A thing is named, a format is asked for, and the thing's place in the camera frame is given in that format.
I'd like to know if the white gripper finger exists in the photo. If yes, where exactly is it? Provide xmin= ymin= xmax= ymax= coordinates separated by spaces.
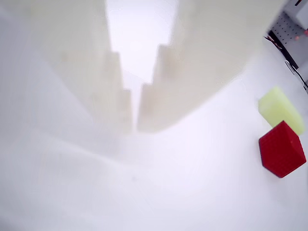
xmin=0 ymin=0 xmax=134 ymax=135
xmin=136 ymin=0 xmax=287 ymax=132

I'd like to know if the red block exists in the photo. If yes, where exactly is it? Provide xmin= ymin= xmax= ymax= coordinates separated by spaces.
xmin=258 ymin=120 xmax=307 ymax=179

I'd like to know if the pale yellow sponge block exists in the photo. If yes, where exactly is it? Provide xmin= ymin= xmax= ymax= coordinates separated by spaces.
xmin=258 ymin=86 xmax=305 ymax=136

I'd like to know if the black edge strip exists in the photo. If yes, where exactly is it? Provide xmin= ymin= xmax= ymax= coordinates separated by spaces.
xmin=268 ymin=30 xmax=300 ymax=71

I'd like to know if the white perforated pegboard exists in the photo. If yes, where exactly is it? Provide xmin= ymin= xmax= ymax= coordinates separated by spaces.
xmin=270 ymin=12 xmax=308 ymax=69

